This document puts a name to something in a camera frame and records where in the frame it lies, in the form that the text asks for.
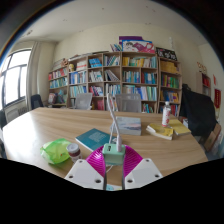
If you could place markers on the mint green charger block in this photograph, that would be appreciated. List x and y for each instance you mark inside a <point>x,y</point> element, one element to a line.
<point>113,155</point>

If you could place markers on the window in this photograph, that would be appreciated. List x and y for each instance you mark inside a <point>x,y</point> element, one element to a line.
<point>13,76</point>

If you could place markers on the wooden bookshelf unit with books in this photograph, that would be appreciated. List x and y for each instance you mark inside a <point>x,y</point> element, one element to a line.
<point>133,76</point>

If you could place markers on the black coat on chair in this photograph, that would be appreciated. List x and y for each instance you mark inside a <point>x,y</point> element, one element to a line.
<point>198,113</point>

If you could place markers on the cardboard box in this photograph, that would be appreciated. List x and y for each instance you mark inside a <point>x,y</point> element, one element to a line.
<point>211,136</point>

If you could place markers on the red wall poster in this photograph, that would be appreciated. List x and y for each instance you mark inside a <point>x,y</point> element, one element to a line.
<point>217,98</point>

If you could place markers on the grey solid-back chair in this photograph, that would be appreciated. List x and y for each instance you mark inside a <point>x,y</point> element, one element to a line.
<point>83,101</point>

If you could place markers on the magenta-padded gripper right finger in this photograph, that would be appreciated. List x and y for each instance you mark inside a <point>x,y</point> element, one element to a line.
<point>143,173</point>

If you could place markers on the white bottle with red label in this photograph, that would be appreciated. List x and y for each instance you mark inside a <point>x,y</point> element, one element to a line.
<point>166,115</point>

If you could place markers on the cream and yellow book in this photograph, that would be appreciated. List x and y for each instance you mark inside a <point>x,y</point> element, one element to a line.
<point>160,131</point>

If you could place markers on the red-labelled glass jar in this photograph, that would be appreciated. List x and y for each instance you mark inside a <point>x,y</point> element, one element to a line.
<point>74,151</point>

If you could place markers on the dark office chair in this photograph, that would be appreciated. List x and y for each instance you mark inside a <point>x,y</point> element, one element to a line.
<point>36,100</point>

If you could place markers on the small wooden wall shelf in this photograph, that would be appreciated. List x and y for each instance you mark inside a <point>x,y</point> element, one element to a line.
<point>206,81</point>

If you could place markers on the green plastic bag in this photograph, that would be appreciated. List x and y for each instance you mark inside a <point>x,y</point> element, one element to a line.
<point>55,150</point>

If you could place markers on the grey book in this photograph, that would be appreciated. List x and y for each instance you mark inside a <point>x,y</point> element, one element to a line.
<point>130,126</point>

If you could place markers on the teal book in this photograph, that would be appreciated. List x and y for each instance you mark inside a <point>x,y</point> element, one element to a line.
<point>93,138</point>

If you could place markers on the beige curtain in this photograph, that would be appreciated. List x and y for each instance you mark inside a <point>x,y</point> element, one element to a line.
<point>36,73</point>

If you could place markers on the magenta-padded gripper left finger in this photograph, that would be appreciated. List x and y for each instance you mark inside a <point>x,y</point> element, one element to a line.
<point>83,173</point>

